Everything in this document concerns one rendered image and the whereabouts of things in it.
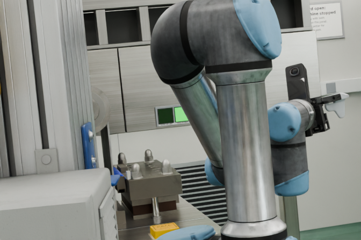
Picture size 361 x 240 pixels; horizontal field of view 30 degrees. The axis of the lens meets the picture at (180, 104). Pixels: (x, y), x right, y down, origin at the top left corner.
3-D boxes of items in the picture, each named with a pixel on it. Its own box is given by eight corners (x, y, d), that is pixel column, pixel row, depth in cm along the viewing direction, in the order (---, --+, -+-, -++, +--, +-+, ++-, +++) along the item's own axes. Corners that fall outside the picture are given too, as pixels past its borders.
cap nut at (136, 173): (131, 179, 201) (130, 165, 201) (130, 177, 205) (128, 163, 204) (143, 177, 202) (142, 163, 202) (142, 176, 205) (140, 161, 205)
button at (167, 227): (154, 240, 178) (153, 231, 178) (150, 234, 185) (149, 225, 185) (180, 236, 180) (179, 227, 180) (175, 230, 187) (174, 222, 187)
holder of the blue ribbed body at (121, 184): (117, 193, 204) (116, 176, 203) (109, 182, 226) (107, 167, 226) (128, 191, 204) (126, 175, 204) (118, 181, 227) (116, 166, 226)
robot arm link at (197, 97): (116, 37, 117) (210, 201, 148) (173, 29, 112) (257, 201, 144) (136, -6, 124) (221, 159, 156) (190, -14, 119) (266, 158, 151)
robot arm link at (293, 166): (265, 190, 149) (260, 140, 148) (315, 189, 144) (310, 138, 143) (253, 197, 141) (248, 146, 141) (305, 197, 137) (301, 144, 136)
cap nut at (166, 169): (162, 175, 204) (160, 160, 204) (159, 173, 208) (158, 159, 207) (174, 173, 205) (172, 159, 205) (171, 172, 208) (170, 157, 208)
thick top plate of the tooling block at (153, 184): (130, 201, 200) (128, 180, 200) (114, 181, 239) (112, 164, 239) (182, 193, 203) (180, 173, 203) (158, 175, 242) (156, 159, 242)
